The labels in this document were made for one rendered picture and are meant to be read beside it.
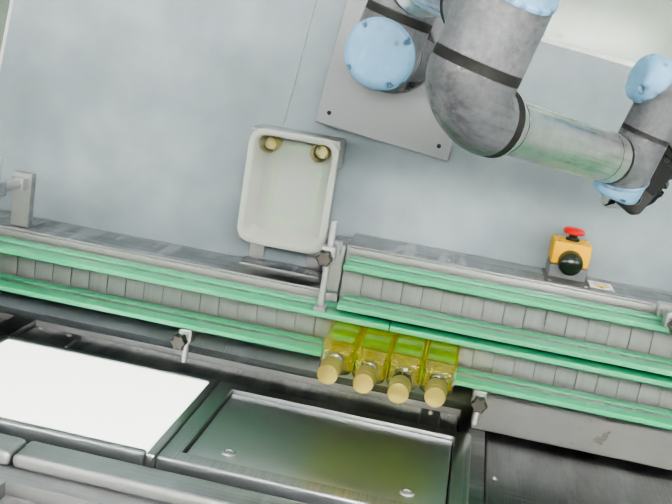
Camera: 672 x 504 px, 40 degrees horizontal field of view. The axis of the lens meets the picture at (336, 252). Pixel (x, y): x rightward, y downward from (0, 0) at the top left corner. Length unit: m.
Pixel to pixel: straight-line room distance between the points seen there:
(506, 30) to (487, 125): 0.12
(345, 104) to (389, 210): 0.23
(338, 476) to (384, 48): 0.68
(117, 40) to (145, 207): 0.34
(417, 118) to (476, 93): 0.63
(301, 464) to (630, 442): 0.65
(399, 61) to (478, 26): 0.41
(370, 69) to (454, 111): 0.41
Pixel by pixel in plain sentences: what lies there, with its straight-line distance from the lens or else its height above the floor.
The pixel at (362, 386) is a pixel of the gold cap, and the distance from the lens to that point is 1.48.
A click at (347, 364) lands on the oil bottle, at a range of 1.56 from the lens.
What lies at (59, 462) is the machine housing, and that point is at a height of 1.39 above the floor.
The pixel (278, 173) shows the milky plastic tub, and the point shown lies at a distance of 1.83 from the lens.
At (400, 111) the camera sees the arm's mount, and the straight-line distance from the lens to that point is 1.75.
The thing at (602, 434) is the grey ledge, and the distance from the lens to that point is 1.81.
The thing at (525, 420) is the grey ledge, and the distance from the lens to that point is 1.79.
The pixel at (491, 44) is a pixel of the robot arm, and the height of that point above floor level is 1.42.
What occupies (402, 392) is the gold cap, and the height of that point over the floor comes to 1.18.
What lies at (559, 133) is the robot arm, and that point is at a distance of 1.28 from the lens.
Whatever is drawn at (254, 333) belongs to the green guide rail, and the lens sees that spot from 1.73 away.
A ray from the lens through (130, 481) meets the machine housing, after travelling 1.38.
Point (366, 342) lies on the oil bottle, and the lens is 1.59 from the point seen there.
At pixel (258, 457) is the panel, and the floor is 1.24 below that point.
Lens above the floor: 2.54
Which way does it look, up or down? 75 degrees down
